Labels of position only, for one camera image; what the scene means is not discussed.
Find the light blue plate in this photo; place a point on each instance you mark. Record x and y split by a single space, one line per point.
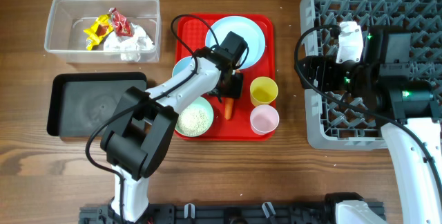
248 30

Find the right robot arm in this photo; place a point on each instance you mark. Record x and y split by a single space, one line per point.
376 68

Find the orange carrot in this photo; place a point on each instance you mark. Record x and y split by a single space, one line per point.
228 108

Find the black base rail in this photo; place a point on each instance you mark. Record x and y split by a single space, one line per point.
225 214

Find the black plastic tray bin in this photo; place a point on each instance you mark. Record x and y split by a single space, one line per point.
82 101

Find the grey dishwasher rack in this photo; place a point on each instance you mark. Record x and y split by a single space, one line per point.
332 127

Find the yellow foil wrapper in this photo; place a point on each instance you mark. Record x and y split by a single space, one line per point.
99 30

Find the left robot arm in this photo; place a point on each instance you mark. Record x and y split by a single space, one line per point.
138 135

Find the yellow plastic cup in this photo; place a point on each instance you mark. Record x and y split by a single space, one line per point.
263 90

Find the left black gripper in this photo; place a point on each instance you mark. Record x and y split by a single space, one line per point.
236 89

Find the white tissue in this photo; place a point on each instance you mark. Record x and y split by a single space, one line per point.
127 46

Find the white rice pile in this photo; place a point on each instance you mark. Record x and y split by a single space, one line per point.
193 120

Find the green bowl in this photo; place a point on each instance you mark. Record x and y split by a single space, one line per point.
207 113

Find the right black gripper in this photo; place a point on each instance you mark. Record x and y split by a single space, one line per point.
326 63

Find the light blue bowl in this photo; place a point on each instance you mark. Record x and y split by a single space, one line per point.
181 65

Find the clear plastic bin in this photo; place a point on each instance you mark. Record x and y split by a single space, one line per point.
67 20

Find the red foil wrapper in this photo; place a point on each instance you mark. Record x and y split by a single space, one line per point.
122 26

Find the pink plastic cup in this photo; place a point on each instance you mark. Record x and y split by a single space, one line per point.
264 119

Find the red serving tray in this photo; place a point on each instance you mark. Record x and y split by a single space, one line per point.
196 35

